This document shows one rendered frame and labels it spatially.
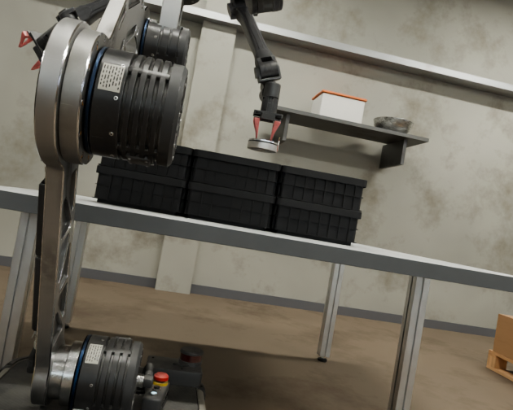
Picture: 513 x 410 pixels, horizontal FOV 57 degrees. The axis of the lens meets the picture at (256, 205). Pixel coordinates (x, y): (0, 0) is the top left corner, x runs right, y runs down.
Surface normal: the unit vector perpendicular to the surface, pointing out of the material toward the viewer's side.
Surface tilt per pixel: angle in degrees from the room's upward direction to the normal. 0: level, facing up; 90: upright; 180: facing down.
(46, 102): 109
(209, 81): 90
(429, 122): 90
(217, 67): 90
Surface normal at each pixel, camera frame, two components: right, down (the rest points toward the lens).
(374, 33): 0.17, 0.00
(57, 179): 0.07, 0.42
